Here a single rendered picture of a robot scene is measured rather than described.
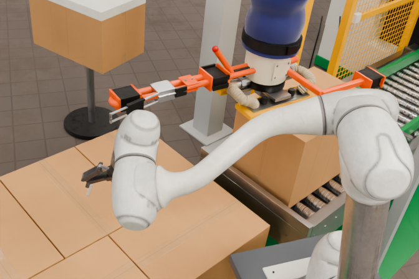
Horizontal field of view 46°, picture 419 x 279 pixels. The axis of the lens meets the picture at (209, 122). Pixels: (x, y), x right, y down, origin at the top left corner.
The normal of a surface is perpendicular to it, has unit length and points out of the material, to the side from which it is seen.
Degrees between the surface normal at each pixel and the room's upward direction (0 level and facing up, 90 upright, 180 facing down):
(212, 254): 0
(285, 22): 74
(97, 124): 0
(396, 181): 83
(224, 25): 90
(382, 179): 84
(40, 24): 90
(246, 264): 0
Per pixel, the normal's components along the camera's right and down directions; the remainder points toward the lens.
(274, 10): -0.32, 0.78
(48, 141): 0.11, -0.81
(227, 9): 0.69, 0.47
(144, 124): 0.32, -0.50
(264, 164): -0.72, 0.33
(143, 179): -0.01, -0.55
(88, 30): -0.54, 0.43
